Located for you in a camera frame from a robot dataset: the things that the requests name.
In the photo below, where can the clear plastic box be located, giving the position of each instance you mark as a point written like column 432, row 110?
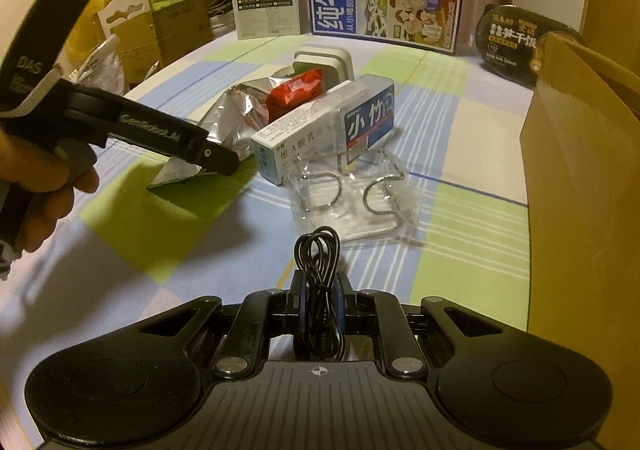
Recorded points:
column 367, row 110

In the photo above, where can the white medicine box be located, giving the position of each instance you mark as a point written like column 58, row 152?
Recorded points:
column 295, row 135

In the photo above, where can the person's left hand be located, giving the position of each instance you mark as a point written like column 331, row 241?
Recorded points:
column 50, row 200

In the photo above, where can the plaid cloth desktop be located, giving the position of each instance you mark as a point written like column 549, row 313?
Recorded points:
column 450, row 250

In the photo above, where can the red snack packet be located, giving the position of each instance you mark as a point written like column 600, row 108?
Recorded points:
column 295, row 90

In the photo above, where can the green silver foil bag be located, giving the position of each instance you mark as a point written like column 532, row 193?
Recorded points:
column 235, row 115

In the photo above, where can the white plastic bag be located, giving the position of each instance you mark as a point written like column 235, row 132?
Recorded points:
column 100, row 68

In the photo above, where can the plain cardboard box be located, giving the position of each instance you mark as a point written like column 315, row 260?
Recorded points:
column 180, row 25

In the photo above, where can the cardboard box with white flap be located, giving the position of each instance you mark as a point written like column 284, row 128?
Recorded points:
column 130, row 45

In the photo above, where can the black instant rice bowl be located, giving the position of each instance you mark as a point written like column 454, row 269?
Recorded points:
column 510, row 45

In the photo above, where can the silver metal container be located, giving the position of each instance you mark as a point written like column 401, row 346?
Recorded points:
column 222, row 15

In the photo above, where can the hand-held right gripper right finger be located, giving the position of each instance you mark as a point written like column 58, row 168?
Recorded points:
column 341, row 302

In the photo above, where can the brown cardboard box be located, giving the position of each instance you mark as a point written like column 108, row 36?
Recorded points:
column 585, row 190

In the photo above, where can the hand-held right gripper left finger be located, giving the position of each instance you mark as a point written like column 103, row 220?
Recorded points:
column 298, row 302

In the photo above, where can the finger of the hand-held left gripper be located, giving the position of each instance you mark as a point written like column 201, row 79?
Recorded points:
column 216, row 156

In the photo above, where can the white plug adapter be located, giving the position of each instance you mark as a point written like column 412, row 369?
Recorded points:
column 330, row 58

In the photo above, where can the clear packet of metal hooks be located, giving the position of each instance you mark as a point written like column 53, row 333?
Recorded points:
column 350, row 210

